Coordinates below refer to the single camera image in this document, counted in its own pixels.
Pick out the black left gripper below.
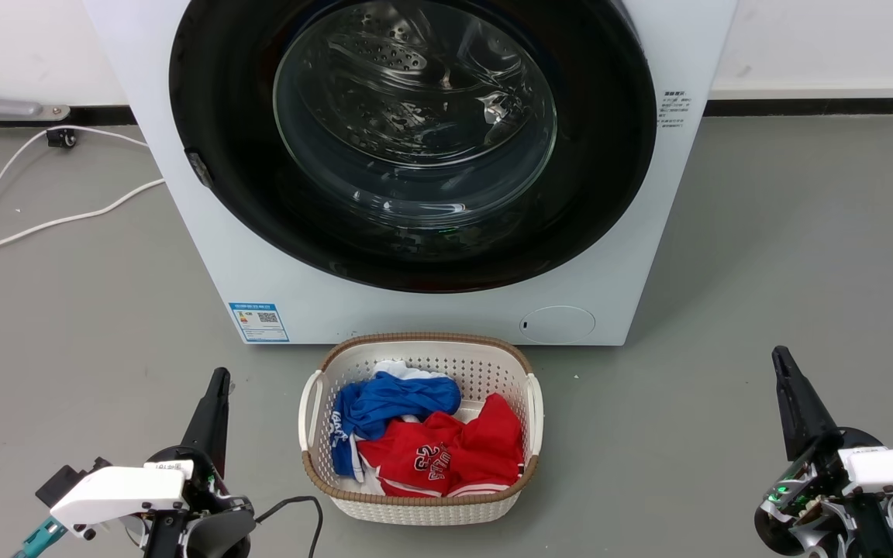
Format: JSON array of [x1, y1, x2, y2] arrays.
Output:
[[140, 367, 258, 558]]

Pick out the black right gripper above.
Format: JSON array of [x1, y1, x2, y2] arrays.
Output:
[[753, 346, 893, 558]]

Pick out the white front-load washing machine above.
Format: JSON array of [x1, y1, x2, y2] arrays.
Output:
[[82, 0, 738, 347]]

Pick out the black round washer door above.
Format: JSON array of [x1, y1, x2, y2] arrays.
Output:
[[169, 0, 657, 294]]

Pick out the blue energy label sticker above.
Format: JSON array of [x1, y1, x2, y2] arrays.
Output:
[[229, 302, 290, 343]]

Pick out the blue garment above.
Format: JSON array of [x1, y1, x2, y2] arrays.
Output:
[[330, 372, 463, 478]]

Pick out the white garment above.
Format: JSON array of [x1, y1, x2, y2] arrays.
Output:
[[373, 359, 449, 383]]

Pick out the teal connector piece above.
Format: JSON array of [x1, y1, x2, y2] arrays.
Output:
[[12, 517, 68, 558]]

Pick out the white plastic laundry basket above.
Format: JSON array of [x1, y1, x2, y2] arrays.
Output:
[[298, 332, 544, 526]]

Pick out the red basketball jersey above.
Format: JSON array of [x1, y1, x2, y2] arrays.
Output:
[[357, 393, 526, 498]]

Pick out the round white filter cover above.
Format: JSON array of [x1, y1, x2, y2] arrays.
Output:
[[519, 305, 596, 345]]

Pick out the small printed text sticker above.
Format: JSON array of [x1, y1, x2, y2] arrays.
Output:
[[659, 89, 690, 131]]

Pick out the steel washer drum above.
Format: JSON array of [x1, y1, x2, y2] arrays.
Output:
[[284, 0, 557, 212]]

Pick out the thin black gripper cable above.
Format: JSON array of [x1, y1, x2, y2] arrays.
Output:
[[254, 496, 325, 558]]

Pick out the grey door latch handle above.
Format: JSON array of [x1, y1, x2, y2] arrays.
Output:
[[187, 151, 214, 189]]

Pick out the white wall ledge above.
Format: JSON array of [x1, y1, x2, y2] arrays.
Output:
[[709, 76, 893, 101]]

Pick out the grey metal floor bracket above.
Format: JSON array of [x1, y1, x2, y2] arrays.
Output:
[[0, 74, 71, 123]]

